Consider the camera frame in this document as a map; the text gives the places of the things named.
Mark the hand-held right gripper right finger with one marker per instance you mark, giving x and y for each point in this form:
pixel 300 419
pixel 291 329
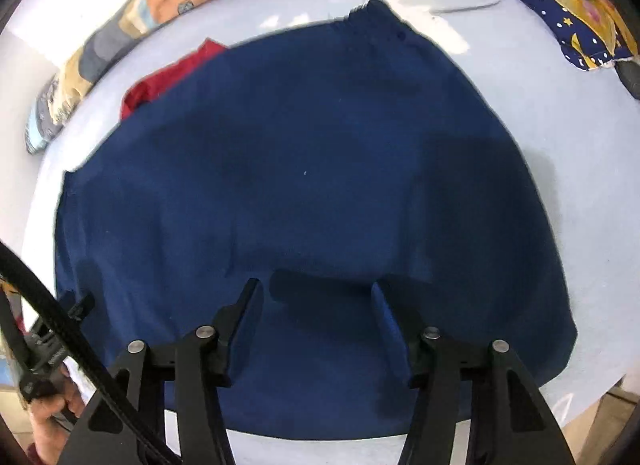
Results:
pixel 390 330

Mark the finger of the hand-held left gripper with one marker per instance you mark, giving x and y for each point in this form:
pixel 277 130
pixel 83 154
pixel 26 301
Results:
pixel 79 307

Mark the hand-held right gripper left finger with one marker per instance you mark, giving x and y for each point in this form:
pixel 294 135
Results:
pixel 245 325

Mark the navy blue pants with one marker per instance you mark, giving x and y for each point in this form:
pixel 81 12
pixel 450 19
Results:
pixel 310 170

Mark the person's left forearm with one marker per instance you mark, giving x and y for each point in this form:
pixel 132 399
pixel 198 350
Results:
pixel 34 454

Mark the person's left hand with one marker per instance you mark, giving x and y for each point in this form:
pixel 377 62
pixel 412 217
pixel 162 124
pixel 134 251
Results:
pixel 47 420

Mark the red garment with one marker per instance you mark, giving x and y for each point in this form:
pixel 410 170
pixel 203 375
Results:
pixel 160 80

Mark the dark grey small object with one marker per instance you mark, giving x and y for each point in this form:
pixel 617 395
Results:
pixel 631 79

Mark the yellow navy star-printed cloth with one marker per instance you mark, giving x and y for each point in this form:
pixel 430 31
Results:
pixel 590 10

